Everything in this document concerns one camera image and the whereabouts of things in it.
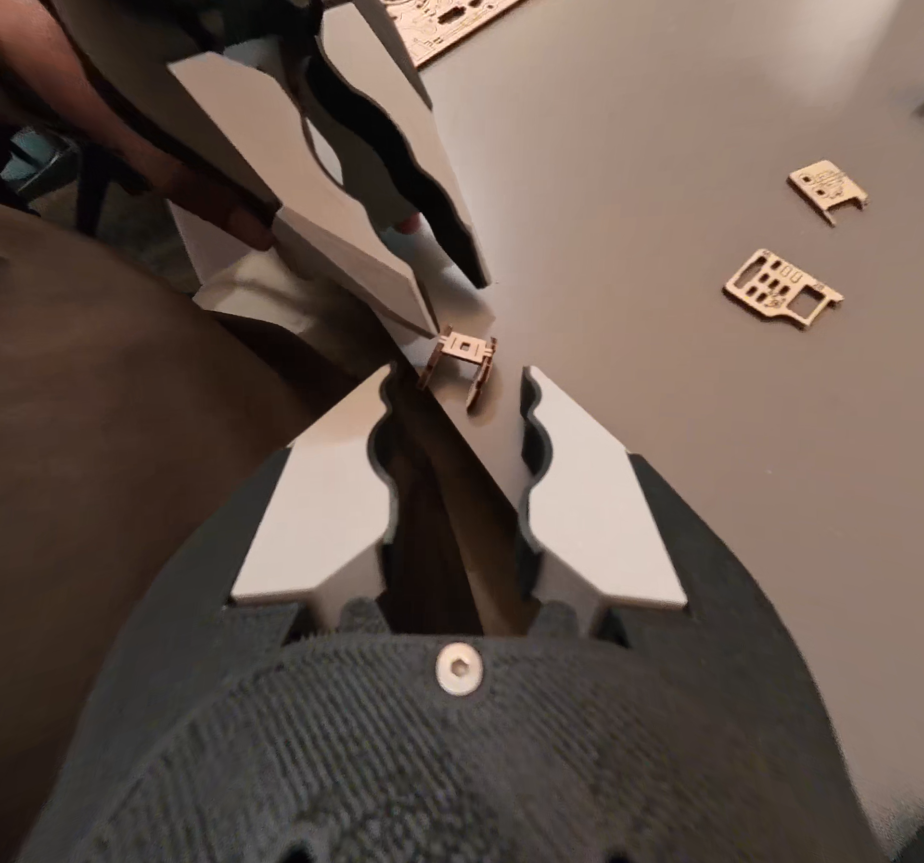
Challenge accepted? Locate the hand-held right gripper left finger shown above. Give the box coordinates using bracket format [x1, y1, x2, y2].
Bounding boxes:
[230, 364, 399, 629]

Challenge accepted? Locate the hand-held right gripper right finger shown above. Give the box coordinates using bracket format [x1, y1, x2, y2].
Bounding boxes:
[516, 364, 689, 635]

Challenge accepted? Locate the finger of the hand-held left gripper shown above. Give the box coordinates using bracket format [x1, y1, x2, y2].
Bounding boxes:
[168, 50, 440, 335]
[302, 0, 495, 292]

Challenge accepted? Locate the wooden offcut with slot grid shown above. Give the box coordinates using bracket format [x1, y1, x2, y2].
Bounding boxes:
[722, 248, 846, 332]

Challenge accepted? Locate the grey desk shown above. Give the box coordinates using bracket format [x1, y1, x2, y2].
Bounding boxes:
[339, 0, 924, 863]

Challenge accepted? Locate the person's left hand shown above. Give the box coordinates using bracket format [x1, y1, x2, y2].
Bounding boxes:
[0, 4, 279, 252]

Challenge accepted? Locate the black office chair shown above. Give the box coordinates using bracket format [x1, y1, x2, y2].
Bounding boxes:
[0, 123, 153, 238]

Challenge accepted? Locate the wooden offcut with square holes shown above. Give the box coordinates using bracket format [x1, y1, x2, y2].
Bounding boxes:
[785, 159, 869, 229]

